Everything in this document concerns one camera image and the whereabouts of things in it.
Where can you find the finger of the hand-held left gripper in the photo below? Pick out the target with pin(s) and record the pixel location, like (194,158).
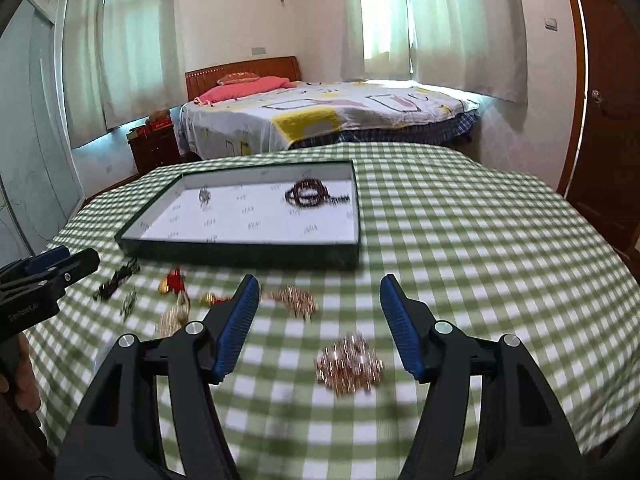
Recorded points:
(47,257)
(75,265)

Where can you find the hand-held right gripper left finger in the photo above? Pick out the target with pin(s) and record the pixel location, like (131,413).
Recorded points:
(235,332)

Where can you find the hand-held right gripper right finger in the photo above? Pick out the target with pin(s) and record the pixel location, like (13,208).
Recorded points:
(400,332)

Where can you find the small gold charm red knot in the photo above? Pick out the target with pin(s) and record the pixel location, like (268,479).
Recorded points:
(210,300)

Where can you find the oval rhinestone brooch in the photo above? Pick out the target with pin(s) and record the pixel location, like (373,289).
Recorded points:
(130,304)

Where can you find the green shallow box tray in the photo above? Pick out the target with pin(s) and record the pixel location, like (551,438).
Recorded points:
(240,254)

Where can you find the person's left hand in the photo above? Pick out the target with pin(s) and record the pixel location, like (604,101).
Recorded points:
(20,370)

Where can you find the green checked tablecloth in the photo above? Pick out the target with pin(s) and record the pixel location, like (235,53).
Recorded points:
(475,260)

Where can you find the pale blue wardrobe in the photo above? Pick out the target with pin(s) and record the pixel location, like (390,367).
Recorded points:
(30,135)

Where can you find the dark wooden nightstand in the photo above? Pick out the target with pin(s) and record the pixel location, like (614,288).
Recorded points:
(152,152)

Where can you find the small silver brooch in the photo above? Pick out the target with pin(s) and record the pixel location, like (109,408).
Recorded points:
(203,196)

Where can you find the red box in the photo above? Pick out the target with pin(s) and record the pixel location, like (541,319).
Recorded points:
(155,126)

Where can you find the brown plush toy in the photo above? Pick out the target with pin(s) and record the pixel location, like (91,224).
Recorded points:
(159,116)

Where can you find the long white curtain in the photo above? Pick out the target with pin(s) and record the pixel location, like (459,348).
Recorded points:
(125,50)

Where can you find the wooden bed headboard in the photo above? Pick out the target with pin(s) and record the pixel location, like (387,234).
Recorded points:
(200,77)

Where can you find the printed white bedsheet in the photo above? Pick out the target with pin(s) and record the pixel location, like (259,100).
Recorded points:
(350,105)

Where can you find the pink blanket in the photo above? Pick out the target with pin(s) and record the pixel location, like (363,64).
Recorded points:
(240,89)

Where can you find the embroidered pillow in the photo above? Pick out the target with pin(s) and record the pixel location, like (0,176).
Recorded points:
(237,78)

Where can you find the brown wooden door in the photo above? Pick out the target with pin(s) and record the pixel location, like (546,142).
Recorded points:
(610,110)

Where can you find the wide white curtain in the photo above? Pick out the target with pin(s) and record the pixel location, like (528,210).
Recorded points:
(470,25)

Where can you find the narrow white curtain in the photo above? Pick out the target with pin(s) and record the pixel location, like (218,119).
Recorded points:
(380,10)

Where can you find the wall outlet plate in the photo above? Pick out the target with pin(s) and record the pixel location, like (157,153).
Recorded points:
(259,50)

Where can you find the white light switch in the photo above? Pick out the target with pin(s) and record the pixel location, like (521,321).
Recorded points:
(550,23)

